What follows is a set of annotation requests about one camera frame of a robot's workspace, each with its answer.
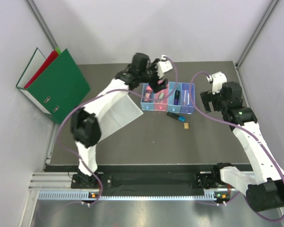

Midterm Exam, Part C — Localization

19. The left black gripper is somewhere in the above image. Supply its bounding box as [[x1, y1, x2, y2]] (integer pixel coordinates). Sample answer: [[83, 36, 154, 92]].
[[138, 59, 167, 93]]

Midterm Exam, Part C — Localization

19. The pink capped crayon tube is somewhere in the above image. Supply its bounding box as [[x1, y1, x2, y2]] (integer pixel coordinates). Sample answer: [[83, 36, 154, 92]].
[[143, 86, 152, 102]]

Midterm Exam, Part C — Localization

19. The green highlighter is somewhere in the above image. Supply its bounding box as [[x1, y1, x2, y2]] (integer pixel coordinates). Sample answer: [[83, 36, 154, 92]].
[[158, 92, 165, 103]]

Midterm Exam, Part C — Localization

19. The light blue drawer bin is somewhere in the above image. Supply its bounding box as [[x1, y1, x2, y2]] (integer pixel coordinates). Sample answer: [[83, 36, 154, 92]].
[[140, 83, 154, 111], [167, 82, 182, 114]]

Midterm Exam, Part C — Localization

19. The pink drawer bin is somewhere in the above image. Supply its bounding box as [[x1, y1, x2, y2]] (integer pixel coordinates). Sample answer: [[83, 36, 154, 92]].
[[154, 85, 169, 111]]

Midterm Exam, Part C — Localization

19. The purple drawer bin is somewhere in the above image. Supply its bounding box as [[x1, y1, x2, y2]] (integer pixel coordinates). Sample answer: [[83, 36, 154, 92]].
[[180, 83, 195, 114]]

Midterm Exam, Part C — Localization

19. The purple capped black highlighter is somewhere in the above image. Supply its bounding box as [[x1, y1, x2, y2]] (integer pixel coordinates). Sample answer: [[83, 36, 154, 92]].
[[174, 90, 180, 105]]

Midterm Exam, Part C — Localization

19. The white blue whiteboard marker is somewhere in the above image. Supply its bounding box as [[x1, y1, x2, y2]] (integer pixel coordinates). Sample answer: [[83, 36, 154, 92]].
[[186, 92, 190, 106]]

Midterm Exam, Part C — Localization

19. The clear mesh zipper pouch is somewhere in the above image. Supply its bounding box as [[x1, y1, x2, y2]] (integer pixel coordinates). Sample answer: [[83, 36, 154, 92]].
[[99, 95, 143, 141]]

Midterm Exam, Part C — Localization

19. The white peach pencil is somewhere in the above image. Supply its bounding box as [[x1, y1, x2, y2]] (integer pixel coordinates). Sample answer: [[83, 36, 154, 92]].
[[182, 90, 186, 106]]

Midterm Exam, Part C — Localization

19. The blue capped black highlighter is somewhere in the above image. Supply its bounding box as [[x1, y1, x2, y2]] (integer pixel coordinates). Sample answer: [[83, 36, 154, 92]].
[[167, 112, 186, 122]]

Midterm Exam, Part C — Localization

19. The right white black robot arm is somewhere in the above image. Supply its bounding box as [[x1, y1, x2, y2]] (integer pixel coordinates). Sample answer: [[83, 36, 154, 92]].
[[200, 82, 284, 212]]

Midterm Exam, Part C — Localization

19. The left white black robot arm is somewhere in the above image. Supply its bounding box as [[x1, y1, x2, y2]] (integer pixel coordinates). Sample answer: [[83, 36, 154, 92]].
[[71, 53, 173, 188]]

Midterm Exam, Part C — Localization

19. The green lever arch binder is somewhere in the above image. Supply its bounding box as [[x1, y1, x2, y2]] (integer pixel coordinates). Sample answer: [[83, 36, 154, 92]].
[[16, 48, 90, 124]]

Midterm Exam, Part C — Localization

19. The red folder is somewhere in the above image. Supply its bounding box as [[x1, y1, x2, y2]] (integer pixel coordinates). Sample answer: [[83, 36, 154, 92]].
[[24, 50, 59, 88]]

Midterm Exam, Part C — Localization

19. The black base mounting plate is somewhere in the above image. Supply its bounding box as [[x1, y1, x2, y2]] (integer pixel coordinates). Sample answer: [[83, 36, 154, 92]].
[[71, 164, 241, 190]]

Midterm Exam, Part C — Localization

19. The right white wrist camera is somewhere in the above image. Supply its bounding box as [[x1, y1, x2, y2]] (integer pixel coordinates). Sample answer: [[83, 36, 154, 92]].
[[206, 72, 227, 95]]

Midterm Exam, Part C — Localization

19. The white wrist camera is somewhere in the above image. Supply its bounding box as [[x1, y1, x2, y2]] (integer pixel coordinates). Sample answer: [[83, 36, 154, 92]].
[[206, 72, 227, 95], [156, 55, 173, 79]]

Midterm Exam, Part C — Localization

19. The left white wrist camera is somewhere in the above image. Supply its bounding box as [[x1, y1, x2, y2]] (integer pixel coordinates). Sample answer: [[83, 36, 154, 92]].
[[156, 55, 173, 79]]

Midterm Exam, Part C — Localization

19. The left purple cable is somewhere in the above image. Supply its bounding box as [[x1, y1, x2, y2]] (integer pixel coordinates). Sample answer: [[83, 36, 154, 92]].
[[55, 56, 179, 206]]

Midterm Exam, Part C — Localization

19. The purple cable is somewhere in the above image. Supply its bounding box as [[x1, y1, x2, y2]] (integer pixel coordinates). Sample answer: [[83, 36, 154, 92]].
[[55, 56, 179, 206], [189, 71, 284, 222]]

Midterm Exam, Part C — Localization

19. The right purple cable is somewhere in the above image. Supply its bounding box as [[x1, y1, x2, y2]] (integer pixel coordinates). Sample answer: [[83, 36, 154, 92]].
[[189, 71, 284, 222]]

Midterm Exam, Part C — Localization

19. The right aluminium corner post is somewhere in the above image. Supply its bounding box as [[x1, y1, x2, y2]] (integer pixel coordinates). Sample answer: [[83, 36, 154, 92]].
[[235, 0, 281, 68]]

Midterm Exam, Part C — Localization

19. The aluminium corner post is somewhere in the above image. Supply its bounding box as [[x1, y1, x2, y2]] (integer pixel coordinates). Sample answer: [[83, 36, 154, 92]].
[[235, 0, 281, 68], [25, 0, 58, 49]]

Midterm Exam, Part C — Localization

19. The left aluminium corner post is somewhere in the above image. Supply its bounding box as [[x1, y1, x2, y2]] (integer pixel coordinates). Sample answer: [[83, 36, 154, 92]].
[[25, 0, 58, 49]]

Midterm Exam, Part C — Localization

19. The slotted grey cable duct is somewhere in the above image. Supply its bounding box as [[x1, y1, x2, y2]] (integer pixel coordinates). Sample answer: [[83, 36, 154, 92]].
[[38, 190, 217, 201]]

